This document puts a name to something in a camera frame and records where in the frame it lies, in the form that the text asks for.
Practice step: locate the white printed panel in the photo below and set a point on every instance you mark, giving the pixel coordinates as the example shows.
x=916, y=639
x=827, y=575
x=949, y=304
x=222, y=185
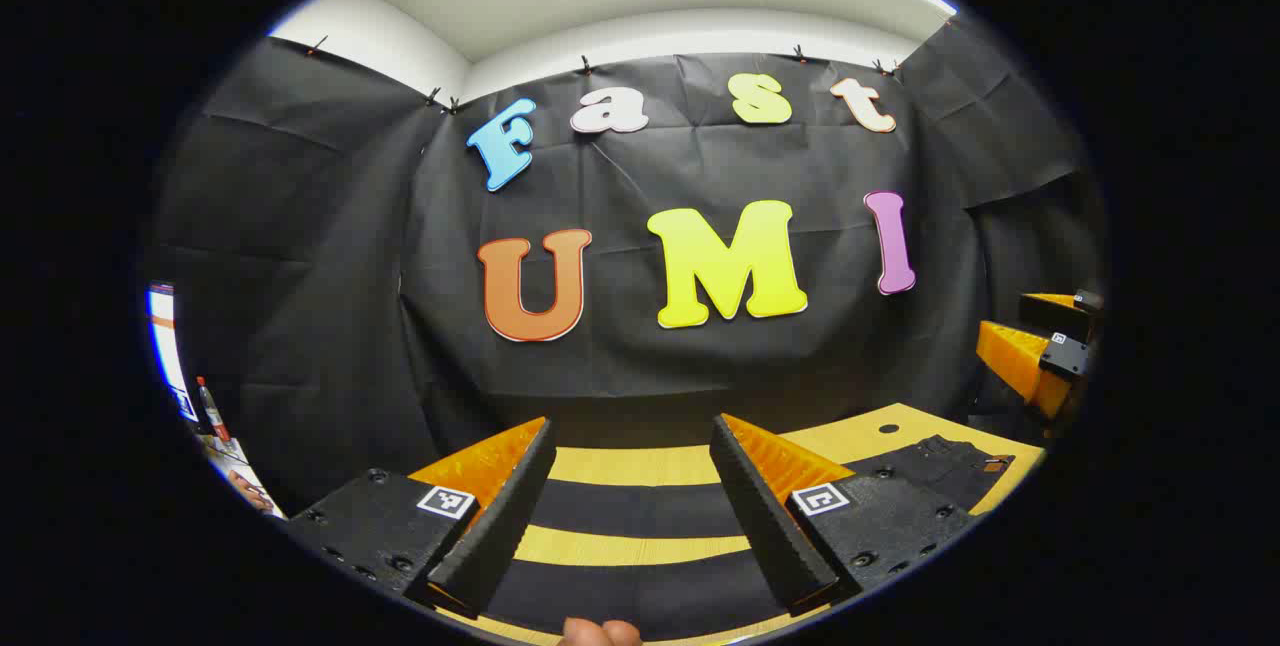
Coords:
x=165, y=346

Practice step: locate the red bottle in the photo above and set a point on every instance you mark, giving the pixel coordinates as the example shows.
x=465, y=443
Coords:
x=211, y=413

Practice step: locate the black backdrop cloth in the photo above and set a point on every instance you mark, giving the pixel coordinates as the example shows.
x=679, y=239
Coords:
x=300, y=276

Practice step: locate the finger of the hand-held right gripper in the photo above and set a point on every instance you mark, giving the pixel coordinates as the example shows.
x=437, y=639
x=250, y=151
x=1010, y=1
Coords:
x=1055, y=311
x=1015, y=356

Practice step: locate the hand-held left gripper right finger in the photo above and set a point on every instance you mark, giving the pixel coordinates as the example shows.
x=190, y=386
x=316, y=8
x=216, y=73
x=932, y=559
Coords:
x=765, y=526

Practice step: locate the white side table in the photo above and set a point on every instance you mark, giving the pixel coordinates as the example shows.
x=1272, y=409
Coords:
x=235, y=461

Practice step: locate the row of black cloth clips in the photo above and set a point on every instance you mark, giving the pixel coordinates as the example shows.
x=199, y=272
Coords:
x=586, y=65

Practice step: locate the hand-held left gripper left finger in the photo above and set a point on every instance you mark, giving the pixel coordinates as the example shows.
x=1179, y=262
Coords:
x=505, y=521

